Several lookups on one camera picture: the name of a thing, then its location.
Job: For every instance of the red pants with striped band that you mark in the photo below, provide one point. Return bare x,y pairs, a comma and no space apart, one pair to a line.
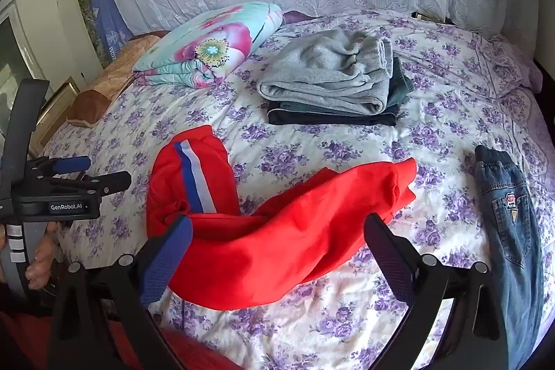
277,240

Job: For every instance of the folded black pants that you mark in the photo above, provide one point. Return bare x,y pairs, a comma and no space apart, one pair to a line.
329,119

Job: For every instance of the purple floral pillow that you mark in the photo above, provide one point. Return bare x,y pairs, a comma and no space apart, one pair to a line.
503,66

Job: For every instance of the blue denim jeans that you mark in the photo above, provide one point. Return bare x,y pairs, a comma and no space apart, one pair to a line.
516,231

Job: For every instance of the folded floral turquoise quilt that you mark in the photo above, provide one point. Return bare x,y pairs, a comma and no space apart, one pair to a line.
208,45

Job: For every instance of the blue printed packaging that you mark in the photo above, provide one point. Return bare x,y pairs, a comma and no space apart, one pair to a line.
102,6

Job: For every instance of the small black object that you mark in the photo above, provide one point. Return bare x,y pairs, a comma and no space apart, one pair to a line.
427,17

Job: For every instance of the dark purple cloth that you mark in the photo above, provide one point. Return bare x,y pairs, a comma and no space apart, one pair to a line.
299,16

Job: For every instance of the gold picture frame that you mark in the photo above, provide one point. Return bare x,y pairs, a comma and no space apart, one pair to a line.
58,105

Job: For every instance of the green wall poster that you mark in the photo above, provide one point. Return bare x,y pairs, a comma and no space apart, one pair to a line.
86,19

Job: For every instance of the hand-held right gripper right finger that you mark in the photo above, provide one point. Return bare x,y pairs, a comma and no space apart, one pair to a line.
390,264

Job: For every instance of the purple floral bedspread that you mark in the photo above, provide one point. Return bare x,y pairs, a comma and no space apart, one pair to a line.
303,144

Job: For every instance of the person's left hand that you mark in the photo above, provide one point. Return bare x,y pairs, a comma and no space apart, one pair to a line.
41,261

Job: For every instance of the person's red garment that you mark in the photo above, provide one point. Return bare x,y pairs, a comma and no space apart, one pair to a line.
195,352

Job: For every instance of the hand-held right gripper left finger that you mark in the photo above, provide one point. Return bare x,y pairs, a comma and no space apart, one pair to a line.
167,261

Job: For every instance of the glass door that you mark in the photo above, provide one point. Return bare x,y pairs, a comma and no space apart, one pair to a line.
17,49

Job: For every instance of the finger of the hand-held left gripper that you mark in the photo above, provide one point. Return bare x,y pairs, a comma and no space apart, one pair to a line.
110,181
71,164

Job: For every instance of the folded grey sweatpants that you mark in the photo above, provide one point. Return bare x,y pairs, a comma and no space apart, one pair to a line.
321,71

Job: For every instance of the folded dark green pants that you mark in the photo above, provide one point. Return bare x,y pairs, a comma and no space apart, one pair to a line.
401,86

